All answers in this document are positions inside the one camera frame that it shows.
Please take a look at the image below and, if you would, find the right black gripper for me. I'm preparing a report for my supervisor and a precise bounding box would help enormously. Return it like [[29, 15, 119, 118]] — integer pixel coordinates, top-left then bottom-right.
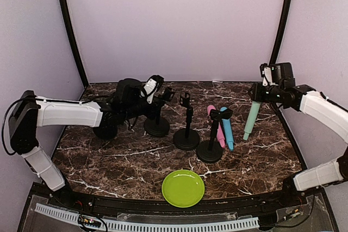
[[249, 82, 283, 103]]

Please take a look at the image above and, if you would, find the black stand of teal microphone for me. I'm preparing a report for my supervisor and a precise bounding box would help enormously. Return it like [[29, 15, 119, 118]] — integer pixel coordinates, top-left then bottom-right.
[[144, 86, 175, 137]]

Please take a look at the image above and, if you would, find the teal toy microphone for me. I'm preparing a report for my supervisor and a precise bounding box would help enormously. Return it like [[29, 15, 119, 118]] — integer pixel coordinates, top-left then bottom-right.
[[243, 101, 261, 141]]

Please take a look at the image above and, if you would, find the black stand of pink microphone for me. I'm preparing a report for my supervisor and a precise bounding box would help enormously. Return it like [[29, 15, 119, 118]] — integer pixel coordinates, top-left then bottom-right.
[[173, 92, 200, 151]]

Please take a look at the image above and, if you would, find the blue toy microphone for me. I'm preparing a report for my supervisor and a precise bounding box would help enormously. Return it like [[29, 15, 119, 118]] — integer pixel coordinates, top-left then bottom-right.
[[222, 118, 235, 151]]

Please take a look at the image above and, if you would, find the black stand of orange microphone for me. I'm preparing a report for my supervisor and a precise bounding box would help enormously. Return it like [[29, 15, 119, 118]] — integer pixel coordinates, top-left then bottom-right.
[[93, 127, 118, 140]]

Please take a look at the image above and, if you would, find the pink toy microphone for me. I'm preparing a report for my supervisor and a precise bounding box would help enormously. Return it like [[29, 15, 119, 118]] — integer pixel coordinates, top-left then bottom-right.
[[207, 105, 226, 148]]

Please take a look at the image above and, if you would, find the black stand of blue microphone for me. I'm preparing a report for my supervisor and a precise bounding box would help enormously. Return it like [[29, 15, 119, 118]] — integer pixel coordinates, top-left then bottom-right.
[[196, 109, 233, 164]]

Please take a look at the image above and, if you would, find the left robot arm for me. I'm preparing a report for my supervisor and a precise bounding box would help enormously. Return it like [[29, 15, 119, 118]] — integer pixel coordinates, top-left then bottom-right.
[[2, 75, 164, 208]]

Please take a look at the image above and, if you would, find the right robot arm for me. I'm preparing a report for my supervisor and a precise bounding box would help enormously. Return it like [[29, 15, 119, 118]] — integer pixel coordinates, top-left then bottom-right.
[[243, 62, 347, 207]]

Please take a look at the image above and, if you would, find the green plate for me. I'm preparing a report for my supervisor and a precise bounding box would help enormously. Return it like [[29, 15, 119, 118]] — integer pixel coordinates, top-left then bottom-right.
[[161, 170, 205, 208]]

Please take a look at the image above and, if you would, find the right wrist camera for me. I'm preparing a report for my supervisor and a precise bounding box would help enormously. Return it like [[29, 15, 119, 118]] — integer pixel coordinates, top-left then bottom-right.
[[260, 63, 274, 86]]

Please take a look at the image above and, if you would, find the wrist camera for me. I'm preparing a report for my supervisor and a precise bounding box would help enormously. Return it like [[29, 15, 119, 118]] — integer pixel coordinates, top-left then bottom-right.
[[140, 75, 164, 104], [260, 63, 274, 86]]

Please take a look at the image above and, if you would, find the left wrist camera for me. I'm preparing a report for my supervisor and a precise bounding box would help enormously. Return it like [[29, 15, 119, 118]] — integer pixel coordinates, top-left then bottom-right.
[[140, 75, 164, 104]]

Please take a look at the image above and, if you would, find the black front rail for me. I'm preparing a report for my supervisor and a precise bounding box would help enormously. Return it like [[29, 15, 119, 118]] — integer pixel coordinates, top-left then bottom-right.
[[48, 191, 308, 217]]

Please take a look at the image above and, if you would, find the right black frame post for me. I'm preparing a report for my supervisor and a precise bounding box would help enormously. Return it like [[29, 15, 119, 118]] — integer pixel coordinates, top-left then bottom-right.
[[269, 0, 291, 64]]

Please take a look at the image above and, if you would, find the black frame post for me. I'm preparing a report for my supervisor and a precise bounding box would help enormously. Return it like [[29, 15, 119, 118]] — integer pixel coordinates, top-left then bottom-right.
[[269, 0, 291, 64], [59, 0, 89, 88]]

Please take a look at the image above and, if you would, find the white slotted cable duct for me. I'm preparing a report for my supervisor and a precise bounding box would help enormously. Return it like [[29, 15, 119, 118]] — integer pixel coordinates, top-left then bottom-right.
[[34, 203, 259, 231]]

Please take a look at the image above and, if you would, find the left black frame post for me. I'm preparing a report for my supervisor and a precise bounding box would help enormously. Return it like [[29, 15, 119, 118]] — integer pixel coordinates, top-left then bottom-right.
[[59, 0, 89, 88]]

